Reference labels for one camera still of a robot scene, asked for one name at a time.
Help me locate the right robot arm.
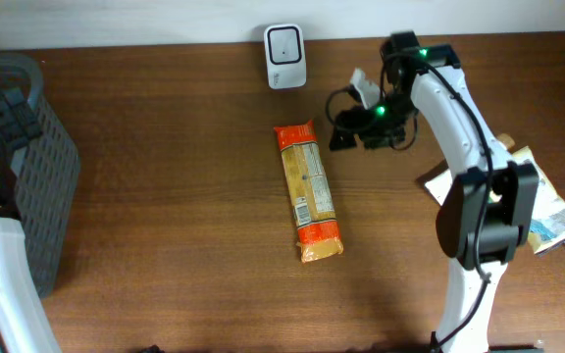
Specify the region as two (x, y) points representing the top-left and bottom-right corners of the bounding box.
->
(328, 31), (539, 353)

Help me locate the white barcode scanner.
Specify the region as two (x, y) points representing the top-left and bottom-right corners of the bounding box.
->
(263, 24), (307, 90)

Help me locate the orange cracker snack pack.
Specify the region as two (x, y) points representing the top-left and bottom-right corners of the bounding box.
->
(274, 122), (344, 263)

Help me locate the white bamboo print tube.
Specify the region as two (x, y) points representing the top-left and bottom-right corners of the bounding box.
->
(423, 133), (515, 206)

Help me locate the grey plastic basket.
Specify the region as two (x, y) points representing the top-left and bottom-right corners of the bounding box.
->
(0, 53), (80, 298)

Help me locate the white wet wipes pack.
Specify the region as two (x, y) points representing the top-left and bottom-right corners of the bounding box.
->
(513, 147), (565, 256)

